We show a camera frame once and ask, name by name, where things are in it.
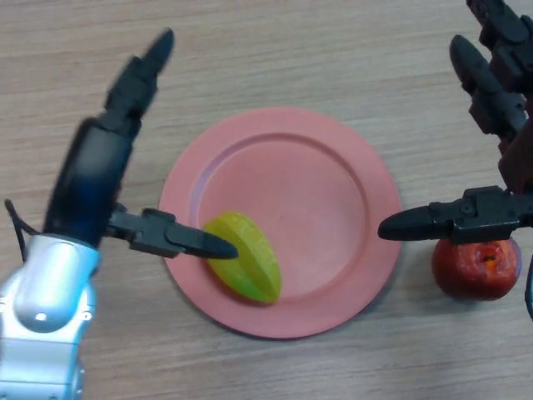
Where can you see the pink round plate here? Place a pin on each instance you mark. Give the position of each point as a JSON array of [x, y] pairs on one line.
[[316, 200]]

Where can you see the red apple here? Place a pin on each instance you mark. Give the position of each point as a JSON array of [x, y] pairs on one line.
[[470, 271]]

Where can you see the yellow starfruit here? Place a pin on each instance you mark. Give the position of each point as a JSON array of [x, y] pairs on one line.
[[250, 266]]

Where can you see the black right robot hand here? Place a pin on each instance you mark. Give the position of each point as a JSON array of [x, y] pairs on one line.
[[483, 212]]

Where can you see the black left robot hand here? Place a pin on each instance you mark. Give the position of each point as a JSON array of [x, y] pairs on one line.
[[91, 175]]

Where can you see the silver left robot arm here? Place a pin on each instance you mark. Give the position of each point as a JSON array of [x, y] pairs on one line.
[[41, 316]]

